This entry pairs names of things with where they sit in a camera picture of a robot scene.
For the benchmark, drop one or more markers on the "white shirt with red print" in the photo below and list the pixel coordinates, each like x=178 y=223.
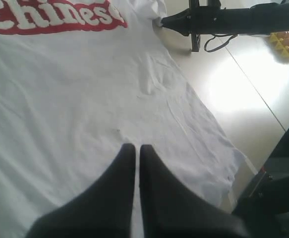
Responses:
x=79 y=78

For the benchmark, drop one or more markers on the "black metal frame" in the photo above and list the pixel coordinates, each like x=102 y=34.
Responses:
x=264 y=205

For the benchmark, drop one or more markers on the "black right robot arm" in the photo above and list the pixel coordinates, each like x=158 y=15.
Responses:
x=267 y=18

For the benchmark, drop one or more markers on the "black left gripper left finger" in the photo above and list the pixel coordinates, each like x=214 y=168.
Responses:
x=104 y=210

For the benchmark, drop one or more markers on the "yellow egg tray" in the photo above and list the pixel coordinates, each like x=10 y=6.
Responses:
x=278 y=47

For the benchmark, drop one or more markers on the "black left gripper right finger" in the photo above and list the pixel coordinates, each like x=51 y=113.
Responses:
x=171 y=210

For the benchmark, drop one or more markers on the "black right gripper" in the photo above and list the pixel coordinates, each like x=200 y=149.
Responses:
x=210 y=19

